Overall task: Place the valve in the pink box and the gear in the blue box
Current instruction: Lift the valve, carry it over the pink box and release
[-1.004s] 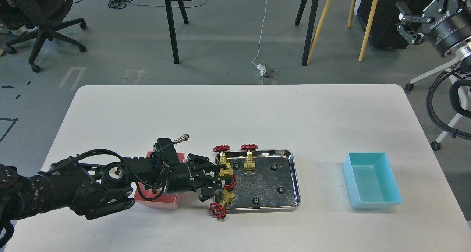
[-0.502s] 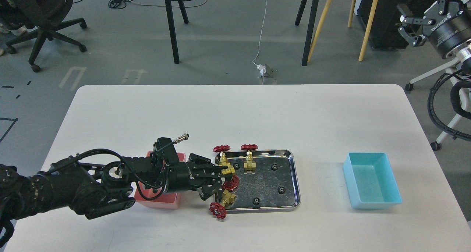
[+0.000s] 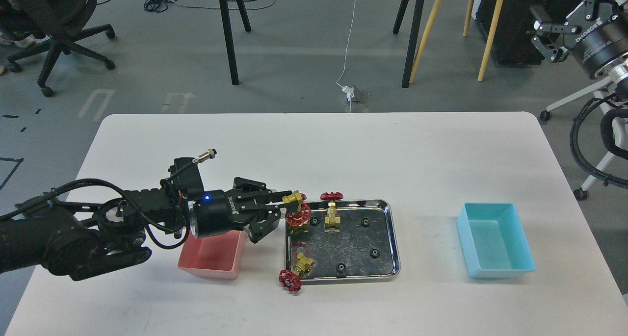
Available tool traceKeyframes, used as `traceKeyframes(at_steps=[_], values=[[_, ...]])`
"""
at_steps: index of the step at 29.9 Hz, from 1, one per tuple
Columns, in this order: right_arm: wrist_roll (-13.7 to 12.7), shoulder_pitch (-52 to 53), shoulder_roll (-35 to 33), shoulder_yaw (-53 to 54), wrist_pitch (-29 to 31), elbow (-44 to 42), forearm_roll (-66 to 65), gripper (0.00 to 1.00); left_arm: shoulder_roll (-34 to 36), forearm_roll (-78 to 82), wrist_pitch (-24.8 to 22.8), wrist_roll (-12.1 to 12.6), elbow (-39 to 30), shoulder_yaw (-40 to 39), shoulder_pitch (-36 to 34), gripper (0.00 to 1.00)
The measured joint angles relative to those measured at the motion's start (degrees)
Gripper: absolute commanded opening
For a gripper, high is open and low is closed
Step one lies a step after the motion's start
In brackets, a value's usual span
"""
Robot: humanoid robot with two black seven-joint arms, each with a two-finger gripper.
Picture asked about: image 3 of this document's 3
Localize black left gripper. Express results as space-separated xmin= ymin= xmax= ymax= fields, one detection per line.
xmin=191 ymin=177 xmax=301 ymax=243

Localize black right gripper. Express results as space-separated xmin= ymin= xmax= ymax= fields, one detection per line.
xmin=529 ymin=0 xmax=627 ymax=79

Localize brass valve red handle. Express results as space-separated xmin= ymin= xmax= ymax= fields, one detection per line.
xmin=281 ymin=190 xmax=311 ymax=235
xmin=320 ymin=192 xmax=343 ymax=232
xmin=278 ymin=253 xmax=314 ymax=292

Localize blue plastic box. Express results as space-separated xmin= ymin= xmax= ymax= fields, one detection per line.
xmin=457 ymin=202 xmax=536 ymax=279

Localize pink plastic box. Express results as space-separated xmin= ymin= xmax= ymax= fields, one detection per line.
xmin=177 ymin=231 xmax=248 ymax=280

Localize black equipment cabinet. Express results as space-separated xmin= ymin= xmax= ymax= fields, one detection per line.
xmin=491 ymin=0 xmax=582 ymax=65

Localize small black gear bottom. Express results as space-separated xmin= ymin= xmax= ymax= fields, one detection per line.
xmin=336 ymin=263 xmax=347 ymax=275

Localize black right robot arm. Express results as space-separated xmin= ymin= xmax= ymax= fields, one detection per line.
xmin=529 ymin=0 xmax=628 ymax=188

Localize black office chair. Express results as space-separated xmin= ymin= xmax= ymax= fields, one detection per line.
xmin=1 ymin=0 xmax=116 ymax=97

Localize silver metal tray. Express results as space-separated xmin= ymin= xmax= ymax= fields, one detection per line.
xmin=285 ymin=199 xmax=401 ymax=284

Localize black and wood easel legs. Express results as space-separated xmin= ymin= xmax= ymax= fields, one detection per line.
xmin=392 ymin=0 xmax=504 ymax=89

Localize brass valve red handle bottom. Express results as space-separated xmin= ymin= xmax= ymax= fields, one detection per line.
xmin=278 ymin=253 xmax=314 ymax=292

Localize white power cable with plug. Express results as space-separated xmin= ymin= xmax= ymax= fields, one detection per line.
xmin=336 ymin=0 xmax=363 ymax=113

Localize black tripod stand left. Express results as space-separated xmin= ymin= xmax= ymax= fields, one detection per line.
xmin=218 ymin=0 xmax=251 ymax=85

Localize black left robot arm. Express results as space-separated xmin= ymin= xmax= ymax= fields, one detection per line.
xmin=0 ymin=149 xmax=311 ymax=281

